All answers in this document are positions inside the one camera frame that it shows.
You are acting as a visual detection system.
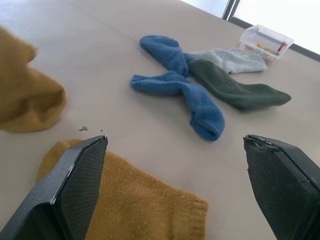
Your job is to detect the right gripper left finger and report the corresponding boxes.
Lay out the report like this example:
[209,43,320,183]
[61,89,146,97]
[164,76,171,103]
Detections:
[0,135,109,240]

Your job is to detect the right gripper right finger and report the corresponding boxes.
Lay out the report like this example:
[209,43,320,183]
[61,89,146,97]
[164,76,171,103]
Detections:
[242,134,320,240]

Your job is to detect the mustard yellow sock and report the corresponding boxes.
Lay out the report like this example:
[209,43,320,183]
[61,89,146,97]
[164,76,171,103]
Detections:
[35,138,210,240]
[0,26,68,133]

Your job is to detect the clear box of coloured clips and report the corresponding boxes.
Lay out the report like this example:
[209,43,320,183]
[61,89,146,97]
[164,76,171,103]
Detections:
[239,24,295,67]

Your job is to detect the blue sock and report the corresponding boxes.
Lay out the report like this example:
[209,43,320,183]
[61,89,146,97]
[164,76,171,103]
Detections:
[139,34,195,77]
[129,70,226,142]

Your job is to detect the dark green cloth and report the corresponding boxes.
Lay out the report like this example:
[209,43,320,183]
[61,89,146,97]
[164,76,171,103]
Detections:
[188,59,292,112]

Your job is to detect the light grey cloth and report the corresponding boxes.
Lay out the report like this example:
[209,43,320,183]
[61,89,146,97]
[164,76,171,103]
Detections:
[192,47,267,75]

